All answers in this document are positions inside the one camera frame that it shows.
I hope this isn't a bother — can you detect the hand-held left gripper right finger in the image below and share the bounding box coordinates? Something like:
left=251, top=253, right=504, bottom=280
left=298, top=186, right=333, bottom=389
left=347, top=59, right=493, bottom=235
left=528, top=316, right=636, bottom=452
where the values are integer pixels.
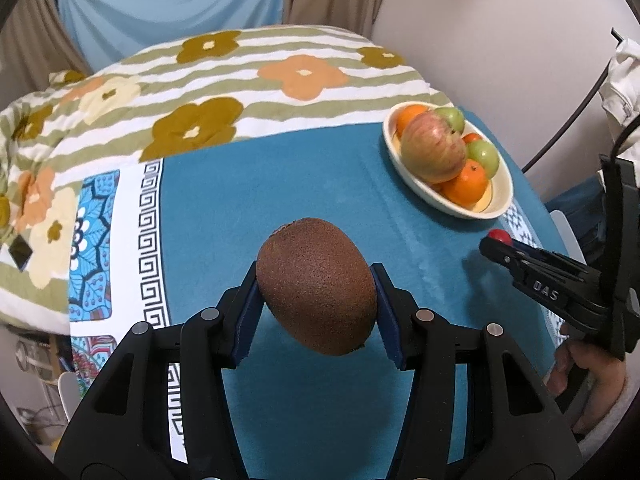
left=370, top=262, right=584, bottom=480

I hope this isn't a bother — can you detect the blue patterned tablecloth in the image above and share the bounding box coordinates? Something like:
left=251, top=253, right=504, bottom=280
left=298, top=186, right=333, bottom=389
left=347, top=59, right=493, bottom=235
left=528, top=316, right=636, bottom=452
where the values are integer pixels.
left=67, top=105, right=589, bottom=480

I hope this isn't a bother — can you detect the brown kiwi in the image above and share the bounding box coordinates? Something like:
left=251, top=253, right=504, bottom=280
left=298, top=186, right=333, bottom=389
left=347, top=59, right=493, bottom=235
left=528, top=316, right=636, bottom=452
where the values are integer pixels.
left=255, top=217, right=378, bottom=357

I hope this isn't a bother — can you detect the large green apple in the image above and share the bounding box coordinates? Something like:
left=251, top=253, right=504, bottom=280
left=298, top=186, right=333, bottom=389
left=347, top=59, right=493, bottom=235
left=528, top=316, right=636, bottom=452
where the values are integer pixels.
left=465, top=139, right=501, bottom=180

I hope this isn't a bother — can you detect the person's right forearm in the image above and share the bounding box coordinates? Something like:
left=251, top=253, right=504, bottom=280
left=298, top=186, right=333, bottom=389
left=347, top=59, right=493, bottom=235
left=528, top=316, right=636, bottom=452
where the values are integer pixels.
left=575, top=377, right=638, bottom=443

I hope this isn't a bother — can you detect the light blue curtain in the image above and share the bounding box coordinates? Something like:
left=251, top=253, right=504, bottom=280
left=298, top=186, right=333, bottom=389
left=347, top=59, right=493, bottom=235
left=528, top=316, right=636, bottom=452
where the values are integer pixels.
left=57, top=0, right=289, bottom=69

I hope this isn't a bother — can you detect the person's right hand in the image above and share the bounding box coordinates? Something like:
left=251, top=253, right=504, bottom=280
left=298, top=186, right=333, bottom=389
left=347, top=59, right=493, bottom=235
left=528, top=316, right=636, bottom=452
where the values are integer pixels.
left=546, top=321, right=629, bottom=434

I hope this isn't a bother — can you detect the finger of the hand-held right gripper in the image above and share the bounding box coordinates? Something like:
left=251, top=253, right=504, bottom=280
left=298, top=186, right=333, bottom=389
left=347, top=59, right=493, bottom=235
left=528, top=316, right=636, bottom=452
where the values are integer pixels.
left=502, top=240, right=601, bottom=281
left=478, top=236, right=531, bottom=283

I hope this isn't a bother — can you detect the yellow red apple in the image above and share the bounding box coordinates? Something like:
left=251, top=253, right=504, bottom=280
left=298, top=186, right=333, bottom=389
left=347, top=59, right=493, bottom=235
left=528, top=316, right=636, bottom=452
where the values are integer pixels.
left=401, top=111, right=467, bottom=184

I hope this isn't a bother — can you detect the white chair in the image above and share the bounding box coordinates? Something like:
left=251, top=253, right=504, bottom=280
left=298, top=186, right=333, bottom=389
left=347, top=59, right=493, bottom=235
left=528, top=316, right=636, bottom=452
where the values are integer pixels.
left=56, top=371, right=82, bottom=423

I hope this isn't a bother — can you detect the white garment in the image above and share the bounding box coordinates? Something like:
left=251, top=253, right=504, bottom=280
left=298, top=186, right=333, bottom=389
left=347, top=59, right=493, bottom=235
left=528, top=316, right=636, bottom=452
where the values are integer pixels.
left=597, top=37, right=640, bottom=161

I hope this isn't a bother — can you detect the cream oval dish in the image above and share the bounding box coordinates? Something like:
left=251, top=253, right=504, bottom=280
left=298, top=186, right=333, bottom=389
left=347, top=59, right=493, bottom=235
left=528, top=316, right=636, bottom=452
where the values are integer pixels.
left=382, top=101, right=514, bottom=220

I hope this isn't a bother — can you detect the medium orange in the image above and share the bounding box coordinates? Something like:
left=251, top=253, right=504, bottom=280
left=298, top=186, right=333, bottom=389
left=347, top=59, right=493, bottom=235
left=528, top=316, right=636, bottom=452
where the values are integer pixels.
left=394, top=104, right=431, bottom=137

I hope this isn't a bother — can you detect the small green apple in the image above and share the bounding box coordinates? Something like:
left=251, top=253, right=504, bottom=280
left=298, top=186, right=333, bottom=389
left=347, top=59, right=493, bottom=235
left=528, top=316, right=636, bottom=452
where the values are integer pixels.
left=434, top=106, right=466, bottom=134

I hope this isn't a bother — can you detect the black curved cable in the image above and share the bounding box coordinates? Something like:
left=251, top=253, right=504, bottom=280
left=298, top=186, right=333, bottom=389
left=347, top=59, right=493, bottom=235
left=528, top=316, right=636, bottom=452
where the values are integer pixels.
left=520, top=27, right=631, bottom=173

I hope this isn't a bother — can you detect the large orange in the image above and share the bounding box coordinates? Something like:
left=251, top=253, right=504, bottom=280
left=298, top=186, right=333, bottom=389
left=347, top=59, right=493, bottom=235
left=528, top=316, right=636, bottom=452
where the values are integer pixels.
left=442, top=159, right=490, bottom=206

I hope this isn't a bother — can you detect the floral striped blanket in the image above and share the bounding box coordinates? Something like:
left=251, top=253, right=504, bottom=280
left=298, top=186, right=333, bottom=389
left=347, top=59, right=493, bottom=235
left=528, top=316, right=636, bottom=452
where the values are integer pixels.
left=0, top=25, right=434, bottom=337

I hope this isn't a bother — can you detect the small black square object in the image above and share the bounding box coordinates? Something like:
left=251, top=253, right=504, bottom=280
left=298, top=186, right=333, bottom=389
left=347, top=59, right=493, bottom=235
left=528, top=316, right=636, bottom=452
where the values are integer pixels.
left=9, top=236, right=33, bottom=272

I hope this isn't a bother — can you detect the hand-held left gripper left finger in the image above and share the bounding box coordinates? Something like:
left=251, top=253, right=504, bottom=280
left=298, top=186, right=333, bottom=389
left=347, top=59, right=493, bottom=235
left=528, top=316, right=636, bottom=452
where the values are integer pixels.
left=52, top=262, right=264, bottom=480

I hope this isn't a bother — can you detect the blue cloth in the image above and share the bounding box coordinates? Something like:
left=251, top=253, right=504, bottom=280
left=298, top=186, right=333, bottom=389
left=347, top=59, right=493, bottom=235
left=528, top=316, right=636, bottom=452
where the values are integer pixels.
left=545, top=176, right=608, bottom=266

